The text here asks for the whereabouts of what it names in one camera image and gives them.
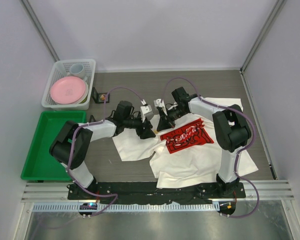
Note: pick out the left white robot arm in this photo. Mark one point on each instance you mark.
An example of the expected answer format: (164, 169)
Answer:
(71, 145)

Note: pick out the pink plate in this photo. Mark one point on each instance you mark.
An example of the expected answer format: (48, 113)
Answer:
(67, 90)

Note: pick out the light blue cup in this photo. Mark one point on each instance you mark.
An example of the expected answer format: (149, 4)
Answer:
(78, 70)

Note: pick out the green plastic tray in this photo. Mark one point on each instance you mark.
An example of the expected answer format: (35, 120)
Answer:
(39, 164)

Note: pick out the yellow-green plate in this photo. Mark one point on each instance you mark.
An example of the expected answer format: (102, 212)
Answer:
(85, 95)

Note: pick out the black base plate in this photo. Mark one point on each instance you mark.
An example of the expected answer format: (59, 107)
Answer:
(147, 193)

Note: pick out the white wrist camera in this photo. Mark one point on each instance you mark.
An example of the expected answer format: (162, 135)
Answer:
(146, 111)
(160, 106)

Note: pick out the white plastic basket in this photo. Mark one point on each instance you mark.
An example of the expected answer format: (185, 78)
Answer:
(60, 70)

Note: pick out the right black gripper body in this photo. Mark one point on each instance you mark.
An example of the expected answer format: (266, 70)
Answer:
(172, 114)

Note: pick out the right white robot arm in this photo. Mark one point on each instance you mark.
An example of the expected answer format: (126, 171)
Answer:
(232, 129)

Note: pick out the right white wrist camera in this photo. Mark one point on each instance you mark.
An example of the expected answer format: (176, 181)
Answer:
(160, 106)

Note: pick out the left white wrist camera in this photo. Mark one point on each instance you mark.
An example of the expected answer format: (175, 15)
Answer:
(146, 111)

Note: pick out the white printed t-shirt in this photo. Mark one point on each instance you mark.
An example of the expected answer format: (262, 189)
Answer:
(186, 155)

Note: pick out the white slotted cable duct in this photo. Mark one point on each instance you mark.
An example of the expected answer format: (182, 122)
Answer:
(85, 207)

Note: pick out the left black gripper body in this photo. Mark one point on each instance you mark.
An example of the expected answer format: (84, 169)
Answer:
(138, 125)

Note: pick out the black box with orange brooch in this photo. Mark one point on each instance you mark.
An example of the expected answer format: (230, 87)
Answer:
(99, 97)

